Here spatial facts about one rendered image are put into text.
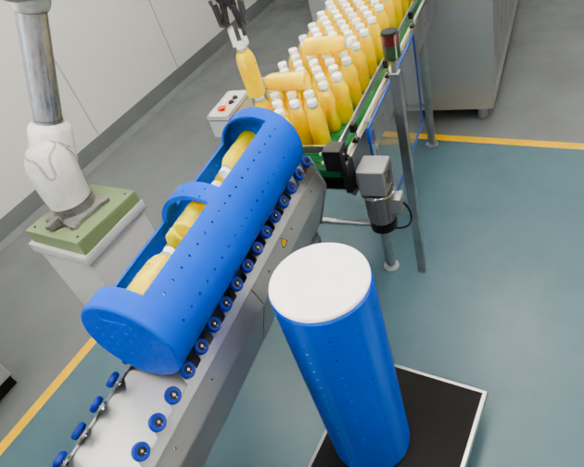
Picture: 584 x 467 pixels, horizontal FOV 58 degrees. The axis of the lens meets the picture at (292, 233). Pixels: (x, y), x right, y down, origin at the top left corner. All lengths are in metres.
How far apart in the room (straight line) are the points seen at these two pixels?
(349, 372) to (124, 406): 0.61
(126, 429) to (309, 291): 0.58
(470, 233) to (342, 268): 1.60
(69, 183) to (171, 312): 0.79
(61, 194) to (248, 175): 0.69
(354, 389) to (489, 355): 1.00
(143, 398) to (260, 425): 1.01
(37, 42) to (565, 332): 2.31
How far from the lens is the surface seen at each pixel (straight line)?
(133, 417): 1.50
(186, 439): 1.48
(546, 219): 3.02
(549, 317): 2.59
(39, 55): 2.04
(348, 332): 1.37
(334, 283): 1.38
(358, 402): 1.64
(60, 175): 1.95
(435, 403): 2.17
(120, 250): 2.05
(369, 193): 2.07
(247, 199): 1.55
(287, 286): 1.41
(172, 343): 1.32
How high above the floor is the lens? 2.05
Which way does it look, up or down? 40 degrees down
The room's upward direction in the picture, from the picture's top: 20 degrees counter-clockwise
